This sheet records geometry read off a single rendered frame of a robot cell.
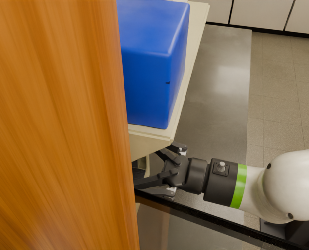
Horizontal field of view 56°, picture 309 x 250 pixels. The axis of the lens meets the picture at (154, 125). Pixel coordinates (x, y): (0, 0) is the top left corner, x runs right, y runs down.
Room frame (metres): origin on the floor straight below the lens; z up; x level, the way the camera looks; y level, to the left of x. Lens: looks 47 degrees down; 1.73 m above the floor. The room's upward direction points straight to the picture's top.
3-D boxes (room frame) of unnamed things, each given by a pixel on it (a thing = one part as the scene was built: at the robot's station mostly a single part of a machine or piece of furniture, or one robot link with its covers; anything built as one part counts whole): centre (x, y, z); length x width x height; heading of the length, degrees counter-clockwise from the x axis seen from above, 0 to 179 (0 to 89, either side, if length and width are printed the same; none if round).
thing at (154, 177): (0.33, 0.00, 1.20); 0.11 x 0.01 x 0.04; 107
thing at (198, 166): (0.35, -0.06, 1.20); 0.09 x 0.08 x 0.07; 74
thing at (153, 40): (0.26, 0.02, 1.56); 0.10 x 0.10 x 0.09; 76
